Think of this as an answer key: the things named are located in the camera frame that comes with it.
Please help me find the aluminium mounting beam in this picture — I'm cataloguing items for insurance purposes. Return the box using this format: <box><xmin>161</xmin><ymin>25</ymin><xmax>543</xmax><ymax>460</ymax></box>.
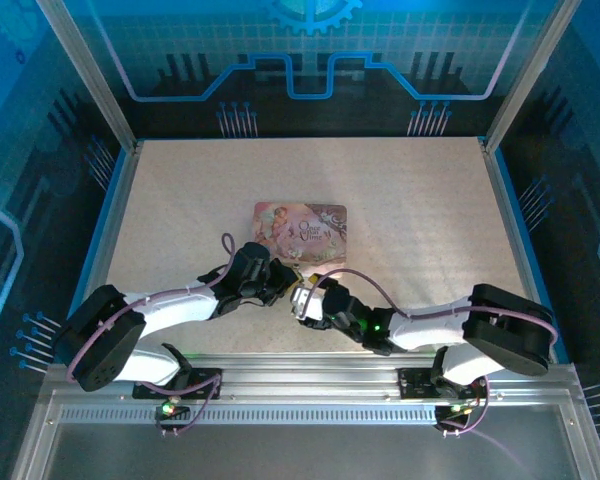
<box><xmin>54</xmin><ymin>351</ymin><xmax>576</xmax><ymax>403</ymax></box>

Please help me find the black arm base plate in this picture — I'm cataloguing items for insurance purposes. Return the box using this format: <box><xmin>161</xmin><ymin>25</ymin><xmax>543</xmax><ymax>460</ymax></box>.
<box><xmin>184</xmin><ymin>367</ymin><xmax>225</xmax><ymax>400</ymax></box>
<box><xmin>397</xmin><ymin>367</ymin><xmax>444</xmax><ymax>401</ymax></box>

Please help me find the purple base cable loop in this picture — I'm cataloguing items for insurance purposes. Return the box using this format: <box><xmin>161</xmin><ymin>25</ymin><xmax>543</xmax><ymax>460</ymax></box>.
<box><xmin>139</xmin><ymin>374</ymin><xmax>224</xmax><ymax>437</ymax></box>
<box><xmin>438</xmin><ymin>374</ymin><xmax>491</xmax><ymax>435</ymax></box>

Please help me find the slotted grey cable duct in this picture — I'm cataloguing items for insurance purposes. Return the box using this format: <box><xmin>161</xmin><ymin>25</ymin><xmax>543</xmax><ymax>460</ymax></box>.
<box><xmin>59</xmin><ymin>405</ymin><xmax>445</xmax><ymax>425</ymax></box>

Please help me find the aluminium table side rail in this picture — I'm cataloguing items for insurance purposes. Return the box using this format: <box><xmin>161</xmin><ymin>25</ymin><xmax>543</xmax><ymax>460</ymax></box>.
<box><xmin>72</xmin><ymin>141</ymin><xmax>145</xmax><ymax>301</ymax></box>
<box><xmin>478</xmin><ymin>136</ymin><xmax>564</xmax><ymax>361</ymax></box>

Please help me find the pink fairy storybook tin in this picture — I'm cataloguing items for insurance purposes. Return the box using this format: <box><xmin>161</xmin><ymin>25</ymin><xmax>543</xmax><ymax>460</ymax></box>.
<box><xmin>253</xmin><ymin>200</ymin><xmax>349</xmax><ymax>267</ymax></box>

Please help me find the small lit controller board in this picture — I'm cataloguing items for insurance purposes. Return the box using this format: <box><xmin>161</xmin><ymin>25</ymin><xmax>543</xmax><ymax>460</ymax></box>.
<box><xmin>434</xmin><ymin>402</ymin><xmax>481</xmax><ymax>426</ymax></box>
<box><xmin>155</xmin><ymin>398</ymin><xmax>191</xmax><ymax>420</ymax></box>

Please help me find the aluminium frame post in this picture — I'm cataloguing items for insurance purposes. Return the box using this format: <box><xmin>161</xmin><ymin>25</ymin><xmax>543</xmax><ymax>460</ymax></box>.
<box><xmin>482</xmin><ymin>0</ymin><xmax>581</xmax><ymax>151</ymax></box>
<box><xmin>34</xmin><ymin>0</ymin><xmax>140</xmax><ymax>151</ymax></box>

